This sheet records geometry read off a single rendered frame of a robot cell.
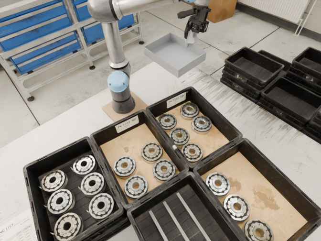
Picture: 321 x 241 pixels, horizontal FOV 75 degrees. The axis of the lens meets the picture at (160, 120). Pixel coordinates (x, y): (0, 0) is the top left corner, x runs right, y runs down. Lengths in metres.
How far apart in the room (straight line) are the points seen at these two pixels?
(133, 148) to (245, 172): 0.54
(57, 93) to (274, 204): 2.46
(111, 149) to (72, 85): 1.84
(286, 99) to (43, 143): 1.89
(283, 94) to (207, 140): 1.19
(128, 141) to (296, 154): 0.91
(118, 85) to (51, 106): 1.58
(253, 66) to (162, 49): 1.12
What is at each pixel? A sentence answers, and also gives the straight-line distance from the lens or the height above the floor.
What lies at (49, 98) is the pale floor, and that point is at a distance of 2.80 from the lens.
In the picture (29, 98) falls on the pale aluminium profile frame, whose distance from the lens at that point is 2.90.
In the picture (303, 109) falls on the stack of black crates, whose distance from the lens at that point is 2.08.
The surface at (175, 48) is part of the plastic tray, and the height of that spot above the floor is 1.05.
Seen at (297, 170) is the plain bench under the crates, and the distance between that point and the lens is 1.30.
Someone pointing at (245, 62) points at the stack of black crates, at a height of 0.49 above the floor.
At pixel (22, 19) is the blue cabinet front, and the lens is 2.53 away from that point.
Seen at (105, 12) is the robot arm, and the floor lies 1.33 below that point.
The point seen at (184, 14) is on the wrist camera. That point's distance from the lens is 1.19.
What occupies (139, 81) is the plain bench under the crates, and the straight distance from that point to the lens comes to 1.57.
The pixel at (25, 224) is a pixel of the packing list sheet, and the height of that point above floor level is 0.70.
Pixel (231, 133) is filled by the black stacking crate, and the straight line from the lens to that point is 1.05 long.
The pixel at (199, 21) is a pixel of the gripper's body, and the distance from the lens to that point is 1.14.
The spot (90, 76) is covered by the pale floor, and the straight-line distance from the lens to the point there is 2.88.
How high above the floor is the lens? 1.73
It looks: 52 degrees down
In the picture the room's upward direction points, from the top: 4 degrees counter-clockwise
